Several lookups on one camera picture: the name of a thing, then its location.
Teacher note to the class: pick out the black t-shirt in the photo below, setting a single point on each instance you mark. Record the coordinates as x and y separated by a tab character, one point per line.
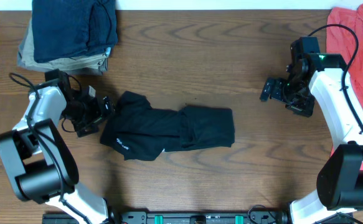
139	131

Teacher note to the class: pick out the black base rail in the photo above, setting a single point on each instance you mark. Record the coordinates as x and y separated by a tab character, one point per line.
257	214

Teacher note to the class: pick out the folded khaki garment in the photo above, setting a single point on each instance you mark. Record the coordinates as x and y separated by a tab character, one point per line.
26	56

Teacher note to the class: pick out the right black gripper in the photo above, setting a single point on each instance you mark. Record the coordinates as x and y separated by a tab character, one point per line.
304	108

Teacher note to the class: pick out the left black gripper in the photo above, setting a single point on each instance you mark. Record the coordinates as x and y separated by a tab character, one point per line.
100	112

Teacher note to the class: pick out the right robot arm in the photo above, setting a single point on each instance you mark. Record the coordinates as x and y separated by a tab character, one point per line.
323	78

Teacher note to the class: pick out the folded navy blue garment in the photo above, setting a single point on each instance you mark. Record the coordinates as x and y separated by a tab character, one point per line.
72	28

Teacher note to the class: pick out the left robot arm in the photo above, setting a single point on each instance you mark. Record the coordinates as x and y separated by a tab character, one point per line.
38	163

